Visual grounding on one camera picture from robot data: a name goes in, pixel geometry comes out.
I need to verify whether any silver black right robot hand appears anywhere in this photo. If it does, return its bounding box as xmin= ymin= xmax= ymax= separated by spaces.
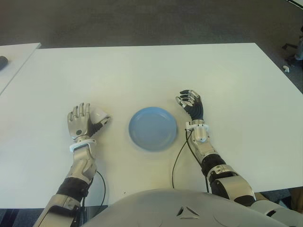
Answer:
xmin=175 ymin=89 xmax=205 ymax=121

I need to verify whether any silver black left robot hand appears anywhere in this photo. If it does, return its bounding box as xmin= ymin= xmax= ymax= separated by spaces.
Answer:
xmin=67 ymin=102 xmax=112 ymax=140

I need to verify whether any white charger block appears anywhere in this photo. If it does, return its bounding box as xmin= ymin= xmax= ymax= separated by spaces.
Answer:
xmin=89 ymin=106 xmax=108 ymax=123

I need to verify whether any blue round plate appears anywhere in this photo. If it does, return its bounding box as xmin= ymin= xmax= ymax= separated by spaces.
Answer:
xmin=128 ymin=106 xmax=178 ymax=152

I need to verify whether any white side table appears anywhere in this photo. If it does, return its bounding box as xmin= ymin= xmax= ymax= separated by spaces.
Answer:
xmin=0 ymin=42 xmax=41 ymax=95

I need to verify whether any grey robot torso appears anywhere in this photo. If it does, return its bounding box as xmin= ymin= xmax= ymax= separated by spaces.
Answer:
xmin=82 ymin=188 xmax=303 ymax=227

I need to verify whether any black office chair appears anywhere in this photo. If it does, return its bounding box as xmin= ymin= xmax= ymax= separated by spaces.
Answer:
xmin=281 ymin=42 xmax=299 ymax=64

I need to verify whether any brown object under table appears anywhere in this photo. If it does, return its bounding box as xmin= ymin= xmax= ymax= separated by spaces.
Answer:
xmin=291 ymin=186 xmax=303 ymax=211

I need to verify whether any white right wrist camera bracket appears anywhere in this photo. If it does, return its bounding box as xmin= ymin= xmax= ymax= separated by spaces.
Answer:
xmin=185 ymin=122 xmax=210 ymax=132

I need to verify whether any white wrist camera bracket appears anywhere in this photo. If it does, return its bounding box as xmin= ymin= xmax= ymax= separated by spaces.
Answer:
xmin=69 ymin=139 xmax=97 ymax=152
xmin=185 ymin=122 xmax=210 ymax=132

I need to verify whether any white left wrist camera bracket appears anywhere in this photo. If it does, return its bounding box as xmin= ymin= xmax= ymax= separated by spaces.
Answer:
xmin=69 ymin=139 xmax=97 ymax=152

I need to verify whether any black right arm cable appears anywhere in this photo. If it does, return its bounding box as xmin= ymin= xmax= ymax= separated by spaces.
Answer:
xmin=171 ymin=131 xmax=211 ymax=193

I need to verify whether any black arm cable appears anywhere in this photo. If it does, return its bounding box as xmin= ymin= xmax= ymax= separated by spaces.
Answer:
xmin=81 ymin=170 xmax=106 ymax=207
xmin=171 ymin=131 xmax=211 ymax=193

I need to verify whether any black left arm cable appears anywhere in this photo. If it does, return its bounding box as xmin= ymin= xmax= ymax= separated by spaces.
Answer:
xmin=81 ymin=170 xmax=106 ymax=207

